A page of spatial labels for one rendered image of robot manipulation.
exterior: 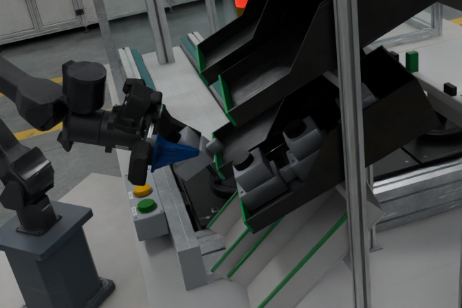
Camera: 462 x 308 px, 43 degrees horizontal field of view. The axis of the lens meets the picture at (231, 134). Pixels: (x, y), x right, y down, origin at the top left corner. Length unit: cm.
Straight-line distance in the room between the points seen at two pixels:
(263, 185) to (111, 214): 77
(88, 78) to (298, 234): 40
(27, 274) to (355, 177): 69
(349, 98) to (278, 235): 34
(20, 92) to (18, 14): 556
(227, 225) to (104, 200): 55
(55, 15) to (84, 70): 564
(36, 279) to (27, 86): 39
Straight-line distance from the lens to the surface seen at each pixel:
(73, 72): 89
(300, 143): 78
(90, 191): 165
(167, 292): 124
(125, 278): 130
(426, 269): 123
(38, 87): 98
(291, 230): 95
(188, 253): 117
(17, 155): 110
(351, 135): 70
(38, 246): 112
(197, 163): 94
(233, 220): 111
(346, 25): 65
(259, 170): 79
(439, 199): 135
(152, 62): 233
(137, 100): 88
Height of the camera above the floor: 166
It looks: 27 degrees down
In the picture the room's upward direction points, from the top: 9 degrees counter-clockwise
